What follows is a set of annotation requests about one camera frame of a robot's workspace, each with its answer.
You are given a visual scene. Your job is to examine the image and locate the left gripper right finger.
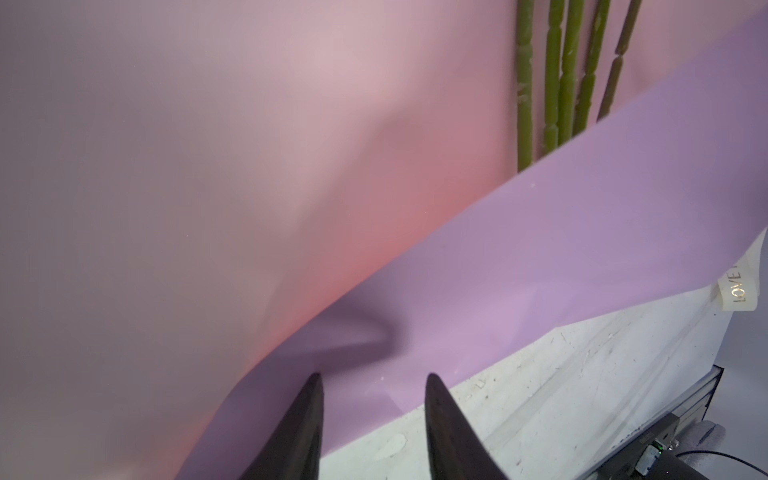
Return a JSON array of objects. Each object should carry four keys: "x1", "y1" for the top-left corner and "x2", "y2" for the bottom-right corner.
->
[{"x1": 424, "y1": 373, "x2": 508, "y2": 480}]

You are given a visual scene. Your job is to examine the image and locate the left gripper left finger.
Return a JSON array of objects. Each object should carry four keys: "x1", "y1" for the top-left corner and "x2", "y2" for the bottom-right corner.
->
[{"x1": 239, "y1": 373, "x2": 324, "y2": 480}]

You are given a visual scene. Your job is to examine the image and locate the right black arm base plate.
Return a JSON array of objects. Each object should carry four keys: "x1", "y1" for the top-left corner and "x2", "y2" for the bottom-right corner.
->
[{"x1": 591, "y1": 413, "x2": 706, "y2": 480}]

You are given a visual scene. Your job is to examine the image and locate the white blue fake flower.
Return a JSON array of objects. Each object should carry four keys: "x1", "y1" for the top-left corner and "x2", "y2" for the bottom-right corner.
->
[{"x1": 572, "y1": 0, "x2": 643, "y2": 135}]

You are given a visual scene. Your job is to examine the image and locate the red pink fake rose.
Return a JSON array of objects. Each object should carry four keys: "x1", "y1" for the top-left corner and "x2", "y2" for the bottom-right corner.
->
[{"x1": 543, "y1": 0, "x2": 565, "y2": 156}]

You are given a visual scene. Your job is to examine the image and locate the cream fake rose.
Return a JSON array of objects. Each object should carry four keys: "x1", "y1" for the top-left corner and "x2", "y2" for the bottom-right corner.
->
[{"x1": 515, "y1": 0, "x2": 535, "y2": 173}]

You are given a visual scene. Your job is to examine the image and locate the cream ribbon strip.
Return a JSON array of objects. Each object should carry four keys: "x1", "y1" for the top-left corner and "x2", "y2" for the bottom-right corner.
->
[{"x1": 717, "y1": 229, "x2": 767, "y2": 312}]

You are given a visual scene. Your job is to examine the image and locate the purple pink wrapping paper sheet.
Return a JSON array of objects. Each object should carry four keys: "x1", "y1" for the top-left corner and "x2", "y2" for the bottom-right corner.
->
[{"x1": 1, "y1": 1, "x2": 767, "y2": 479}]

